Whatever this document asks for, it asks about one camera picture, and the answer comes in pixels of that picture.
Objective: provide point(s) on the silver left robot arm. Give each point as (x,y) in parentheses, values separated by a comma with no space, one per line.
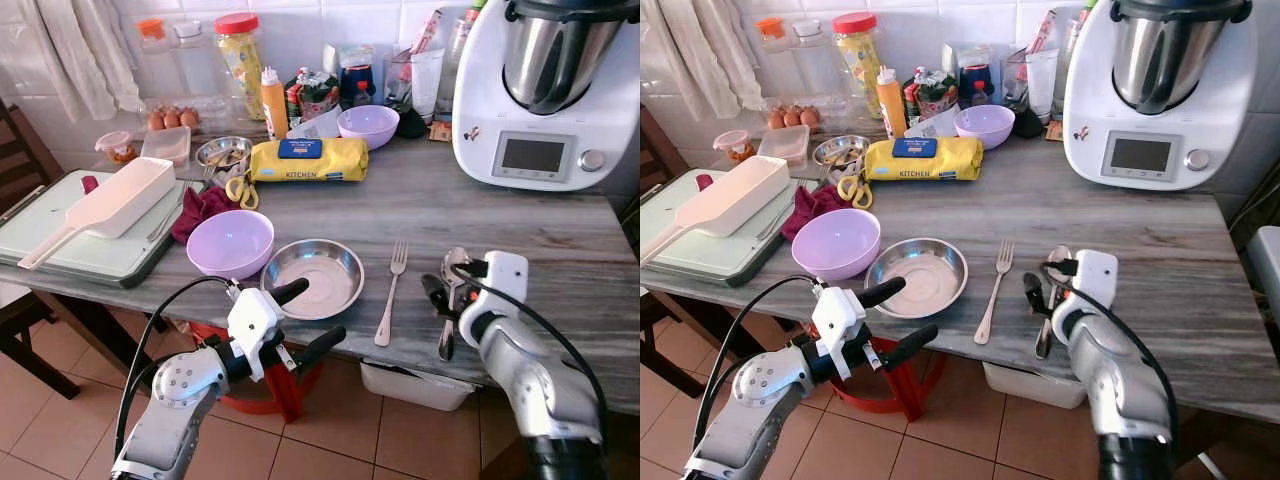
(760,400)
(180,400)

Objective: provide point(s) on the dark wooden chair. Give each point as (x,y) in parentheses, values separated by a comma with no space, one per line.
(655,180)
(25,180)

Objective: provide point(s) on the small dark red object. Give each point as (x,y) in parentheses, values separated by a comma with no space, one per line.
(90,184)
(705,182)

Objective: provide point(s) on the silver metal spoon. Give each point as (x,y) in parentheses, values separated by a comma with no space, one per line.
(1042,342)
(446,342)

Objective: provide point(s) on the maroon cloth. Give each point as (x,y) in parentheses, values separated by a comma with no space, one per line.
(812,205)
(200,210)

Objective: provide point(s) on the brown egg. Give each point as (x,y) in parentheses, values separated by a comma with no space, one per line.
(156,120)
(776,119)
(189,118)
(792,117)
(172,118)
(809,117)

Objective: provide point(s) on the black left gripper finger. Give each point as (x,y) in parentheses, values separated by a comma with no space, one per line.
(292,290)
(884,291)
(912,346)
(322,347)

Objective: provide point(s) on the small purple plastic bowl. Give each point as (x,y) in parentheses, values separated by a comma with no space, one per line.
(984,127)
(368,128)

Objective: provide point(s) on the small metal bowl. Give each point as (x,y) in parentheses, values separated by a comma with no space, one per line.
(840,153)
(222,155)

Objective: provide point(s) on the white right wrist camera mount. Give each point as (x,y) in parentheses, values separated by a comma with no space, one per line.
(1095,283)
(505,285)

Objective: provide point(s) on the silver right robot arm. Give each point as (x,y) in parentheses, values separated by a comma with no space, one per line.
(1125,390)
(530,390)

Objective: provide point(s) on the silver metal fork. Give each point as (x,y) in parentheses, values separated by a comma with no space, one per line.
(995,290)
(392,290)

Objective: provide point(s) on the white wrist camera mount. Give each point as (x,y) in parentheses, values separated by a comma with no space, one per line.
(836,320)
(252,320)
(505,285)
(1095,283)

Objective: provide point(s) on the red stool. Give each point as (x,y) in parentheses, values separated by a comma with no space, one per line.
(285,395)
(905,395)

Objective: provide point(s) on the white food processor with screen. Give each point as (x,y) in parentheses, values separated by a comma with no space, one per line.
(1090,130)
(480,130)

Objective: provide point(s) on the dark blue jar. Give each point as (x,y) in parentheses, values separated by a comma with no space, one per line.
(357,65)
(976,65)

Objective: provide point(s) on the green printed food pack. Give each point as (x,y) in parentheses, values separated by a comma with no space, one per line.
(312,95)
(930,95)

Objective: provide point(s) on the small soy sauce bottle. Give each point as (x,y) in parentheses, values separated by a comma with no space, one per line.
(363,96)
(981,95)

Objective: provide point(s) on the clear bottle with green cap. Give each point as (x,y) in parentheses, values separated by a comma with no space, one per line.
(465,35)
(1078,30)

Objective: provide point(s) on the beige hanging towel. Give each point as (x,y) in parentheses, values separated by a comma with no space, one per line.
(705,55)
(85,55)

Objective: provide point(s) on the white grey appliance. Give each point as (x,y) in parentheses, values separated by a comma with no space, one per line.
(1265,275)

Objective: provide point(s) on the clear jar with orange lid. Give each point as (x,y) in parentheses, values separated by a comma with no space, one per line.
(772,45)
(153,45)

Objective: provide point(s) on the orange sauce bottle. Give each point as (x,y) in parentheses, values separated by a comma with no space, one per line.
(891,104)
(274,105)

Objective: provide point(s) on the pasta jar with red lid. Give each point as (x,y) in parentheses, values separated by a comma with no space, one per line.
(858,60)
(240,60)

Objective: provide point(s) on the pale green cutting board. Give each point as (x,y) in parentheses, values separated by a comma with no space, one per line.
(700,255)
(90,255)

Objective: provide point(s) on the black pouch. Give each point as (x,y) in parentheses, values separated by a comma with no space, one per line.
(410,124)
(1027,123)

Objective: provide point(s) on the round metal plate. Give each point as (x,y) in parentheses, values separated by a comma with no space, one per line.
(320,275)
(920,275)

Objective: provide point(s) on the large purple plastic bowl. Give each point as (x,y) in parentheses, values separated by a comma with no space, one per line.
(228,245)
(835,245)

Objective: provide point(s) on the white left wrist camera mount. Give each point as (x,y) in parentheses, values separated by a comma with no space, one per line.
(252,320)
(836,320)

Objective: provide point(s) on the small orange card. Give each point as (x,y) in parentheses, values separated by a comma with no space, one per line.
(1053,130)
(440,131)

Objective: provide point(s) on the white plastic bin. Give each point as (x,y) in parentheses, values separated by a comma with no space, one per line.
(415,385)
(1030,383)

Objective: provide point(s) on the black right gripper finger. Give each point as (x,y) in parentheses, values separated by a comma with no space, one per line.
(1037,298)
(436,298)

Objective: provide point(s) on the small tub with pink lid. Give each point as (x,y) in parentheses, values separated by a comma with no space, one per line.
(115,147)
(733,146)

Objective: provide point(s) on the clear plastic food box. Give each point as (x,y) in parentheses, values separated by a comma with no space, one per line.
(165,145)
(783,144)

